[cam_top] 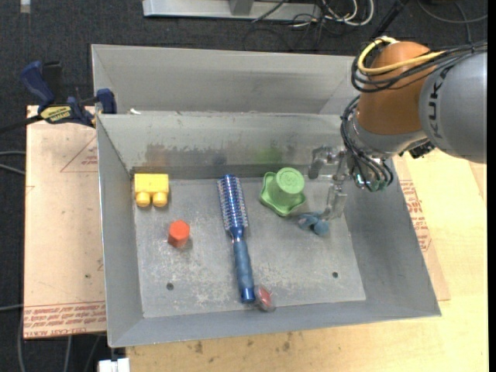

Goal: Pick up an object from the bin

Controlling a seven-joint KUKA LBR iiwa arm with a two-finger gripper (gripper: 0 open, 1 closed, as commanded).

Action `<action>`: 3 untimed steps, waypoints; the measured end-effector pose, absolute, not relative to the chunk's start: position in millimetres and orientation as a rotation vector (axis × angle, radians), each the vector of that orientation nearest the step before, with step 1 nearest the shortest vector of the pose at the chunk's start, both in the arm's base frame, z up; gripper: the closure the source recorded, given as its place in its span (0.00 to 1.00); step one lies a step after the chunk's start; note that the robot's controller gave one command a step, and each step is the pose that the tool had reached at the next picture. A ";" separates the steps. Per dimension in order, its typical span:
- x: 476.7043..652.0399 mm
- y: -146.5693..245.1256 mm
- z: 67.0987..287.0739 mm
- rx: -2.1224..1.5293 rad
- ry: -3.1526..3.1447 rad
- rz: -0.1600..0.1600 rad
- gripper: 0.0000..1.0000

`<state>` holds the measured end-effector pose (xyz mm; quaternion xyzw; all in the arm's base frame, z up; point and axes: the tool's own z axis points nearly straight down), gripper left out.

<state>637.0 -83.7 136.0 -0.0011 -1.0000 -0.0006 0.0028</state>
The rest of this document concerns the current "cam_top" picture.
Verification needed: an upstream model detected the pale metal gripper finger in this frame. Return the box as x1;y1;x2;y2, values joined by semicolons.
320;174;349;223
308;146;344;181

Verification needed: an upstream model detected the small blue-grey soft toy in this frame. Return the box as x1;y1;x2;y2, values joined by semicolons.
296;212;332;238

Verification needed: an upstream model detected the green star-rimmed cup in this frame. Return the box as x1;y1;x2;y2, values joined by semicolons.
258;166;308;218

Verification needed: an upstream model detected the grey metal bin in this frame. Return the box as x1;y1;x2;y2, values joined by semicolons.
91;43;443;349

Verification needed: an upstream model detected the blue round hairbrush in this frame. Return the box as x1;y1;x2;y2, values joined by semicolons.
216;174;257;305

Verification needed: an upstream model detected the red disc in clear wrapper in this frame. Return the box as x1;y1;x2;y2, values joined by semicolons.
253;284;277;313

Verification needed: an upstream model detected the orange hexagonal block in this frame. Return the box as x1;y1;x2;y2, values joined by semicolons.
167;219;192;250

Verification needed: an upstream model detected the yellow toy building brick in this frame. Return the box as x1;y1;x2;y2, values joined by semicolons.
133;173;171;208

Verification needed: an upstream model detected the brown cardboard board red print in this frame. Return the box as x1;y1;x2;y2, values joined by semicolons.
22;105;453;340

